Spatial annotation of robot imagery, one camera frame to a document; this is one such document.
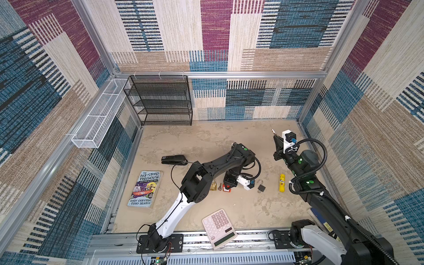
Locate red safety padlock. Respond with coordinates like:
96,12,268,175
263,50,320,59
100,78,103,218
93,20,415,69
223,184,231,192

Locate brass padlock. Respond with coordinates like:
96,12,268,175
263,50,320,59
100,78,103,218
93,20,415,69
210,180,217,191

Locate small black padlock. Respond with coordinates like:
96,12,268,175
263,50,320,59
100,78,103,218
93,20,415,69
257,180,266,193

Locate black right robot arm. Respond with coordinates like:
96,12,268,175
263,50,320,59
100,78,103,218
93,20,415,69
273,130,397,265

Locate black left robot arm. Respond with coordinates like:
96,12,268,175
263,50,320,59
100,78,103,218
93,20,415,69
136,142,262,255

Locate black stapler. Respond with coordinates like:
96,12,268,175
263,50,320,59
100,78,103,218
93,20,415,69
161,155,188,166

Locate pink calculator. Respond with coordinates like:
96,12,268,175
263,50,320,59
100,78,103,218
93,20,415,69
202,209,237,250

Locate dark blue hardcover book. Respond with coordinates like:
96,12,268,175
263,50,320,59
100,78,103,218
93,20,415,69
310,208,332,232

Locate treehouse paperback book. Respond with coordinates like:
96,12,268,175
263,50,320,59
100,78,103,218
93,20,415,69
127,171,162,208

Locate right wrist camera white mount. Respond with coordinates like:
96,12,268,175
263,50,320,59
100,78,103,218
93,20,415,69
282,130,297,153

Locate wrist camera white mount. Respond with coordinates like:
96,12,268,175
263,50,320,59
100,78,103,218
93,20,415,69
282,130,297,153
236,174,255,191

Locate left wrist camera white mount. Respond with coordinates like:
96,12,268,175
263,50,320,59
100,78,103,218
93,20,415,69
236,174,255,191

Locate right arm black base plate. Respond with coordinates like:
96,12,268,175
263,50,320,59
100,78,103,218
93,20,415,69
269,230,295,250

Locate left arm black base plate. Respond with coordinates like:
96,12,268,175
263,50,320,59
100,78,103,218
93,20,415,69
136,234,184,254

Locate black wire shelf rack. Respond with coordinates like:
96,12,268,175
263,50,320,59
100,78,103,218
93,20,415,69
123,75,193,126

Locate white wire mesh basket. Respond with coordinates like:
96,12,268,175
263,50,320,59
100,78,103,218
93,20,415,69
72,78,127,149

